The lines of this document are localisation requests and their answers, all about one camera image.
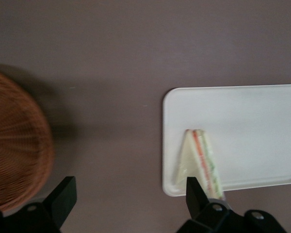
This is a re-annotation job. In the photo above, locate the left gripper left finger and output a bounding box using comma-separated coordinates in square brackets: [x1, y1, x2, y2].
[0, 176, 78, 233]

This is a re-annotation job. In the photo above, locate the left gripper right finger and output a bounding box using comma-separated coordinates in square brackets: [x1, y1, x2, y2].
[176, 177, 288, 233]

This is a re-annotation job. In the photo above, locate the triangle sandwich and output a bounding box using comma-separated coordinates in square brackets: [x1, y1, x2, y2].
[173, 129, 226, 201]

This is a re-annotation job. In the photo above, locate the brown wicker basket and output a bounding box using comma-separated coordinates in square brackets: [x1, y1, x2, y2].
[0, 63, 55, 212]

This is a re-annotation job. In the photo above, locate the cream plastic tray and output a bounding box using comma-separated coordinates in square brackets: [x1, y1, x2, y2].
[162, 83, 291, 197]

